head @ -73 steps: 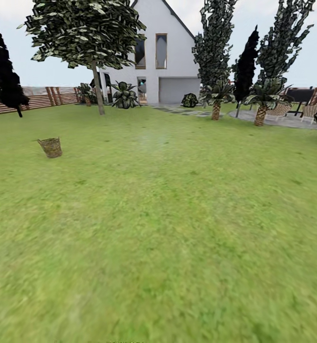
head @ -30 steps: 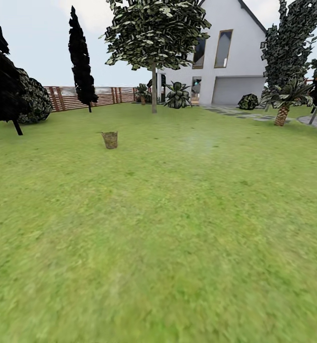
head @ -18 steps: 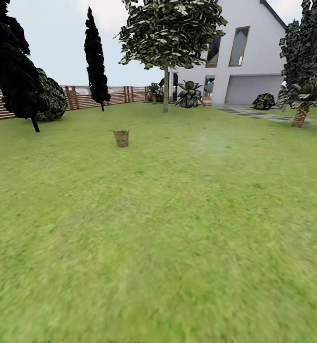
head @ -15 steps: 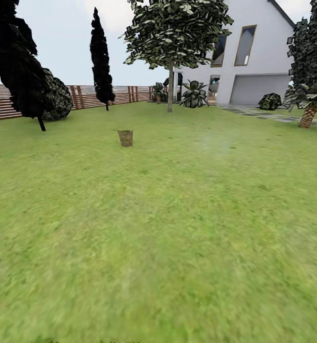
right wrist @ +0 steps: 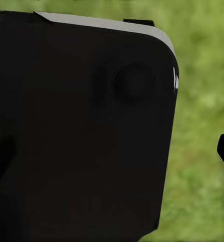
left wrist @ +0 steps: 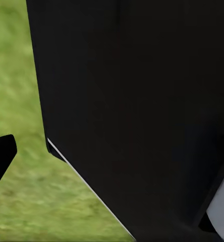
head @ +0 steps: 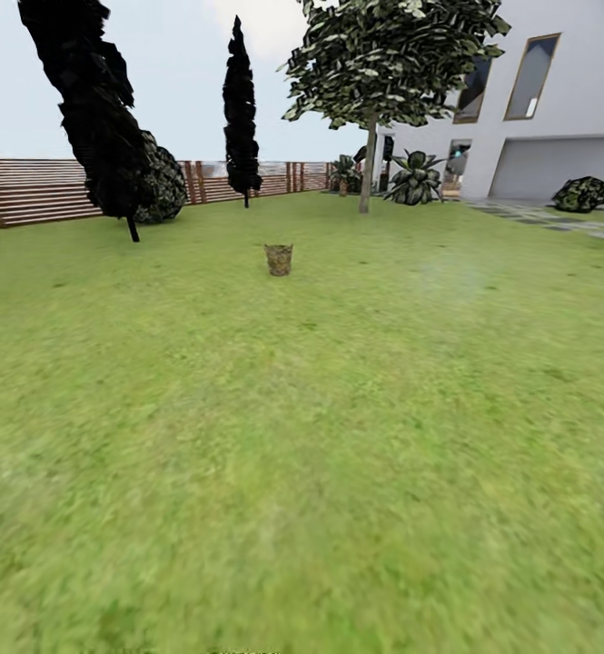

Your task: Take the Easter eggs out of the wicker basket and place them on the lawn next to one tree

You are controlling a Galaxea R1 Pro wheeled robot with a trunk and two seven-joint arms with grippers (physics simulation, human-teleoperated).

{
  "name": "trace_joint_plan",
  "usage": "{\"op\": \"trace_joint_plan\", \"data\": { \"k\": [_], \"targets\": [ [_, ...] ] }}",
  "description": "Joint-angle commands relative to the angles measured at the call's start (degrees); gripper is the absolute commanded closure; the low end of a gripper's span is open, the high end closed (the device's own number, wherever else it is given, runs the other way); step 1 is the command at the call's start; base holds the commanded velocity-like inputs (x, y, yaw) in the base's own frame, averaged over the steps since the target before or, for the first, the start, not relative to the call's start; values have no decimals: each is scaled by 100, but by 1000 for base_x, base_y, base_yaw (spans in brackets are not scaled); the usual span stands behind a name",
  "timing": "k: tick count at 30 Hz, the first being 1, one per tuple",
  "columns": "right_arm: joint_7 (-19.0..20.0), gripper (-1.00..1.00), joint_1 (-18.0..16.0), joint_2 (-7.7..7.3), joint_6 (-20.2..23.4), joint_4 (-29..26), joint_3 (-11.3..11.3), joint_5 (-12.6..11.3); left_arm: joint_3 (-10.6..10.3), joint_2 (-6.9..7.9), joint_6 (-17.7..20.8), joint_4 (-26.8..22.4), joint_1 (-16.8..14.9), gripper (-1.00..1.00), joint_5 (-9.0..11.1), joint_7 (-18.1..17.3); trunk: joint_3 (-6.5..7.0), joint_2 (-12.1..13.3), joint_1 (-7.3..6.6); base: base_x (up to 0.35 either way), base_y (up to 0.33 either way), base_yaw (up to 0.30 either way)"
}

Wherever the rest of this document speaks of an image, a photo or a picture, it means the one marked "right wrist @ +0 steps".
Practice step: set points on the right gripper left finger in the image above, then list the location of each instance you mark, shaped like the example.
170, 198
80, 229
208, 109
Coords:
8, 150

